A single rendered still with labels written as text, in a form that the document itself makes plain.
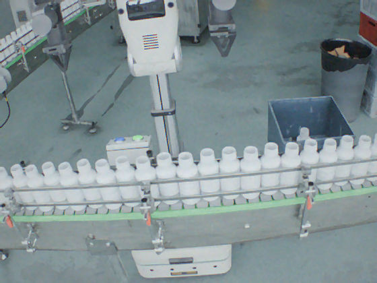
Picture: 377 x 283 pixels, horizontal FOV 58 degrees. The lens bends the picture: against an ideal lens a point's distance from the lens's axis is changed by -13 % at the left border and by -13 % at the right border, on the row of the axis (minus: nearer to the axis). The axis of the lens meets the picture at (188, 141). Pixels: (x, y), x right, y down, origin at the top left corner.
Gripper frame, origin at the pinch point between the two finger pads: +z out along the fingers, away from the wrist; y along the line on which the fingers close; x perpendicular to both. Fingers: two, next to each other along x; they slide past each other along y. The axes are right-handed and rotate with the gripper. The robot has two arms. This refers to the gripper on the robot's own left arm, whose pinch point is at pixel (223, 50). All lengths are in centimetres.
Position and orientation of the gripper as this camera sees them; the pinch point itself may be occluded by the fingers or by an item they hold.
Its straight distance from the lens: 104.0
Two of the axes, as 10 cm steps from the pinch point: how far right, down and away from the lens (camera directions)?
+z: 1.0, 8.1, 5.8
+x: -9.9, 0.9, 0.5
